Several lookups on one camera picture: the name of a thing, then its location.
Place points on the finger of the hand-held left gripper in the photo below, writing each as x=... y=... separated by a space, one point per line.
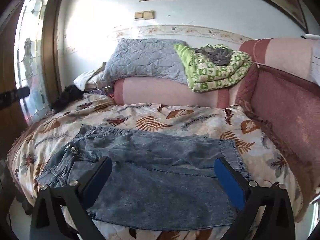
x=15 y=97

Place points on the pink pillow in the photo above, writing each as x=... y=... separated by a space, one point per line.
x=287 y=100

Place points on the leaf-print blanket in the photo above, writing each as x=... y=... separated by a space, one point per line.
x=175 y=120

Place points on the beige cloth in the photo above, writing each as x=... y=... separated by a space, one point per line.
x=98 y=73

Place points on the brass wall switch plate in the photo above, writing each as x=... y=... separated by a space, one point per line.
x=149 y=14
x=139 y=15

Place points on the wooden door with glass pane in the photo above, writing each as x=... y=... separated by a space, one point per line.
x=50 y=42

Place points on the white cloth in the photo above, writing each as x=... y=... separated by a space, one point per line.
x=83 y=78

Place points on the blue denim pants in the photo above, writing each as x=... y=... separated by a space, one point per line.
x=162 y=180

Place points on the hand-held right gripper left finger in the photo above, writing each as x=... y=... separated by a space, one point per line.
x=100 y=177

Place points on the black cloth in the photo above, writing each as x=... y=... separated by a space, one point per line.
x=67 y=96

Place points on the grey crumpled cloth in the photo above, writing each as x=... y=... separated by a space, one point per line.
x=217 y=55

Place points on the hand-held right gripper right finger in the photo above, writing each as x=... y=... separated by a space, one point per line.
x=227 y=180

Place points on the grey quilted pillow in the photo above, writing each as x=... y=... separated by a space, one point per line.
x=145 y=60

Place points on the green patterned folded blanket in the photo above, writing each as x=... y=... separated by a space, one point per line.
x=215 y=77

